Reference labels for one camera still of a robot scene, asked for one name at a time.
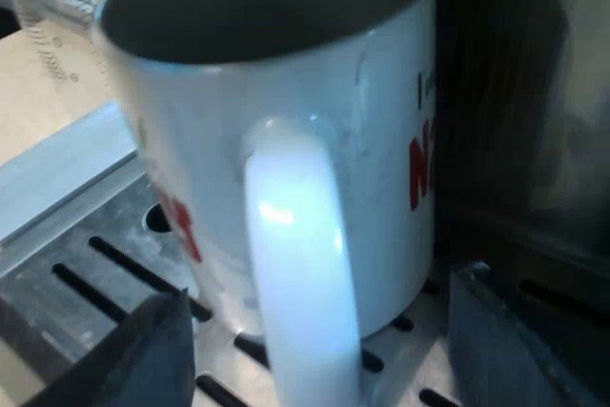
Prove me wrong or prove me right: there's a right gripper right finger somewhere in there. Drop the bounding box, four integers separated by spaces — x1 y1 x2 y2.
446 268 607 407

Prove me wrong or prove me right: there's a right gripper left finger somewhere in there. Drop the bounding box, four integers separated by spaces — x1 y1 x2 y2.
29 287 195 407

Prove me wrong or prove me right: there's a white mug red black print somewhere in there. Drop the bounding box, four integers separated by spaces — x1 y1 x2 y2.
92 0 442 407

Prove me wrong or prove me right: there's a steel espresso machine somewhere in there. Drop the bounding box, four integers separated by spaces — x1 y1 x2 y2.
0 0 610 407

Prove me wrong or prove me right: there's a clear measuring glass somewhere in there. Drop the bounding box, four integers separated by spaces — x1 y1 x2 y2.
0 0 118 111

